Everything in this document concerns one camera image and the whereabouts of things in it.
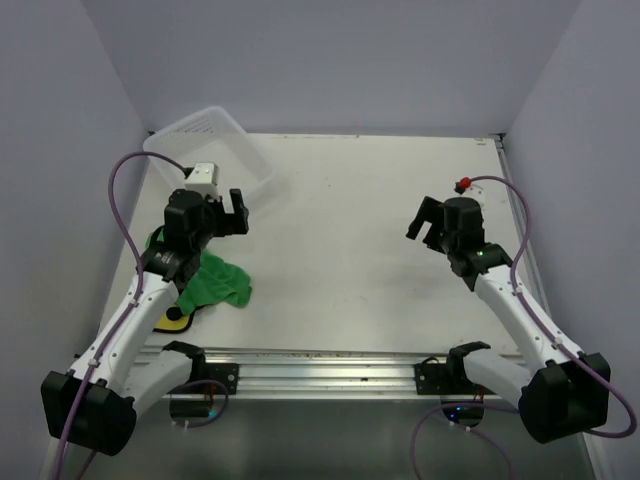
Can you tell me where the white plastic basket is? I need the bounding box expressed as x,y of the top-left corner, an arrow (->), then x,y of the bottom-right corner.
143,106 -> 275,205

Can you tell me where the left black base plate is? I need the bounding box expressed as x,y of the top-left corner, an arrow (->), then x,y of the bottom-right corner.
190,363 -> 240,395

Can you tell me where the aluminium mounting rail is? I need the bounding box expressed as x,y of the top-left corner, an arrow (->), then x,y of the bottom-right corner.
205,348 -> 490,400

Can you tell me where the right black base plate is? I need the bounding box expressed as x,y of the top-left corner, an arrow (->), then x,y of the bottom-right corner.
413,356 -> 482,396

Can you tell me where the yellow microfiber towel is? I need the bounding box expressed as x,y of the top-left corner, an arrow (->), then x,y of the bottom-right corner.
153,304 -> 196,335

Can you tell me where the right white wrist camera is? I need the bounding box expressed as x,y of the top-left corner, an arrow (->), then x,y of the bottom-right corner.
454,177 -> 486,207

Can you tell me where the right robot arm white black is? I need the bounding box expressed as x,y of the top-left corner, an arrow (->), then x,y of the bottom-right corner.
406,197 -> 611,443

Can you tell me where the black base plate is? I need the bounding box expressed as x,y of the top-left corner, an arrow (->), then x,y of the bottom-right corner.
413,356 -> 482,396
190,363 -> 240,395

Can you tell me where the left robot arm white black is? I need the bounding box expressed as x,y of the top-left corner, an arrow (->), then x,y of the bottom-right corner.
41,189 -> 249,456

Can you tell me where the green microfiber towel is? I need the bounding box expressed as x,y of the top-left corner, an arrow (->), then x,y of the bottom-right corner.
168,248 -> 252,316

